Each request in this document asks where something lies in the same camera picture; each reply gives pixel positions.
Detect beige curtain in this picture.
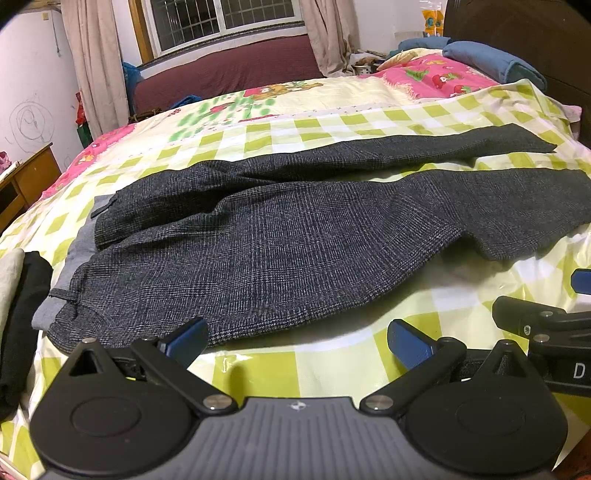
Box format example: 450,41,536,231
298,0,360,77
61,0,129,138

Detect black folded garment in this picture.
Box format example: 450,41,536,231
1,252,53,422

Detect orange cartoon bag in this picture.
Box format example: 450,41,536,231
422,8,445,37

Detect maroon sofa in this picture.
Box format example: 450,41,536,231
132,35,322,113

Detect blue folded cloth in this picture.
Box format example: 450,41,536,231
442,41,547,92

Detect pink cartoon blanket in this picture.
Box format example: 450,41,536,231
374,48,498,100

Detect dark wooden headboard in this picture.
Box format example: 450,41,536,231
444,0,590,146

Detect barred window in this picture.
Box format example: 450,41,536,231
142,0,301,56

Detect white folded garment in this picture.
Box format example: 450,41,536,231
0,248,25,331

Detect wooden desk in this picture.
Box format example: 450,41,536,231
0,143,61,232

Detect green checkered bed sheet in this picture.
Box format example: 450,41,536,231
1,79,590,478

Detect dark grey plaid pants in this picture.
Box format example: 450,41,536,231
32,124,590,353

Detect left beige curtain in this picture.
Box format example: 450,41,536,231
61,0,129,138

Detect right beige curtain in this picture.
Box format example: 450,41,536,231
298,0,360,77

